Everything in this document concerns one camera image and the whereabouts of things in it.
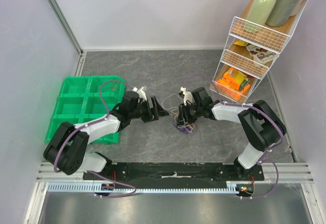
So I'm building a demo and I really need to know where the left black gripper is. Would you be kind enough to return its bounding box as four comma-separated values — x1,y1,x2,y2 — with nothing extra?
129,96,169,123

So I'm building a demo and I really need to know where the white cable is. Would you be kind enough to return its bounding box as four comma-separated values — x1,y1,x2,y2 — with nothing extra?
161,93,184,114

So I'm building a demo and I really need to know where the coloured cable bundle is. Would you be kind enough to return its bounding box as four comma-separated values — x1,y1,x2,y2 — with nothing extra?
172,109,198,135

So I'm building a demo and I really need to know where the brown cable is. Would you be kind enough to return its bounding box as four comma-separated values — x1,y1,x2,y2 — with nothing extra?
103,80,122,94

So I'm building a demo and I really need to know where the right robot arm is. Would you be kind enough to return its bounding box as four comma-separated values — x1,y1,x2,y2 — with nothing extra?
176,87,287,180

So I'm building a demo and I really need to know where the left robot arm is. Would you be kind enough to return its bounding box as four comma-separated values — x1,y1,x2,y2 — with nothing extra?
43,90,169,180

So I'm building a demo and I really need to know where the orange snack box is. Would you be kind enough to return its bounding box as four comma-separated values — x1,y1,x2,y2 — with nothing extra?
216,67,251,101

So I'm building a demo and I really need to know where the green compartment bin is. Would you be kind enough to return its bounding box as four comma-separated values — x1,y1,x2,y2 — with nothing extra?
45,75,125,143

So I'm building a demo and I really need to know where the yellow snack bag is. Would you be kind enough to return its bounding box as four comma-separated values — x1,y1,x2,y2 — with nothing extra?
233,40,249,47

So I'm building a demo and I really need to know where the chobani yogurt pack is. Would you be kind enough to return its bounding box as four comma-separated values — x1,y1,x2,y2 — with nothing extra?
246,44,278,65

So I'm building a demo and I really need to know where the light green spray bottle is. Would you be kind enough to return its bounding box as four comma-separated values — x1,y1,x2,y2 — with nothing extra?
243,0,276,33

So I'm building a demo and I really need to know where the dark green bottle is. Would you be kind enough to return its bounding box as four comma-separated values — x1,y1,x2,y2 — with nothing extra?
266,0,299,27

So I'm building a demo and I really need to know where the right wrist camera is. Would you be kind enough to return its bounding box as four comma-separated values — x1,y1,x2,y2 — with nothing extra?
179,87,194,105

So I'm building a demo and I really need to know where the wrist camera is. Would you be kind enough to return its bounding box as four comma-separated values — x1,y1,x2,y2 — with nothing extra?
179,87,194,105
132,86,147,101

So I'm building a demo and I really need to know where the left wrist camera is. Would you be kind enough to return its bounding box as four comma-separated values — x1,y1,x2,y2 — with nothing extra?
132,86,147,101

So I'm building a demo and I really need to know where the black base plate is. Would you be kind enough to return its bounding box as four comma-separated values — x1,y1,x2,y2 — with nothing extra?
99,162,264,189

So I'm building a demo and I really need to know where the white wire shelf rack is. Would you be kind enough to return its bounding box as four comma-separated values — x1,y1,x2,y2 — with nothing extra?
209,0,308,103

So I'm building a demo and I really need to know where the aluminium rail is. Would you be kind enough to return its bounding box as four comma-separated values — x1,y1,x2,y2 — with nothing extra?
37,162,313,197

